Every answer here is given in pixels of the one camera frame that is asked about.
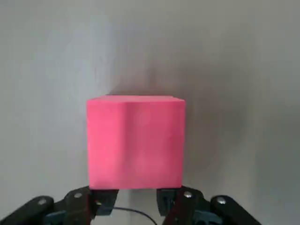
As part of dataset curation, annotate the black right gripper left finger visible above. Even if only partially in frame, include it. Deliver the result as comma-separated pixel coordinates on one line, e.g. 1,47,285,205
0,186,120,225

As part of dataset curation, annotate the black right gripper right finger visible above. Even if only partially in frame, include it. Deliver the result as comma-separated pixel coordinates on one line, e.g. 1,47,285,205
156,185,259,225

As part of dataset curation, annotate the red cube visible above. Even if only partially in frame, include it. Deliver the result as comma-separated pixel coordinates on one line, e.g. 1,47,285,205
86,94,187,190

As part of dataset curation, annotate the thin black cable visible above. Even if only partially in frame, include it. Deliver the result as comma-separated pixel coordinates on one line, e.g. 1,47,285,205
112,207,156,225

